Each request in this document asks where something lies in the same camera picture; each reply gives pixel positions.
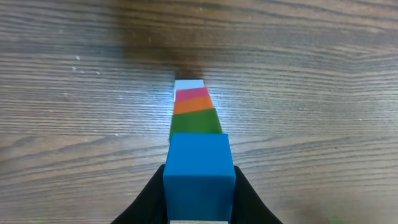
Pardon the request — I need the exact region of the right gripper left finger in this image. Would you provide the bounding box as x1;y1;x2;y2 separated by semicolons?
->
110;164;169;224

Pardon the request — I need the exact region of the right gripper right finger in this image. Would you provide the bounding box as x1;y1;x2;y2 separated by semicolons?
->
231;166;284;224

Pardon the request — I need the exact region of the blue cube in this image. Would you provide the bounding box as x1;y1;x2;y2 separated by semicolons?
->
162;133;236;223

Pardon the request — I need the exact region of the green cube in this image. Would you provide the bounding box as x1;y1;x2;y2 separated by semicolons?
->
169;108;223;144

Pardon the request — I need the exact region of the orange cube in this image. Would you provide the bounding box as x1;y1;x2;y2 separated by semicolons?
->
173;95;215;115

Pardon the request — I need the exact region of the red cube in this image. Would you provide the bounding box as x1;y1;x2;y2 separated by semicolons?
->
175;87;210;103

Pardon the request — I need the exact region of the white cube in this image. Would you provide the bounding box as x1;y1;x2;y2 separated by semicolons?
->
173;79;205;100

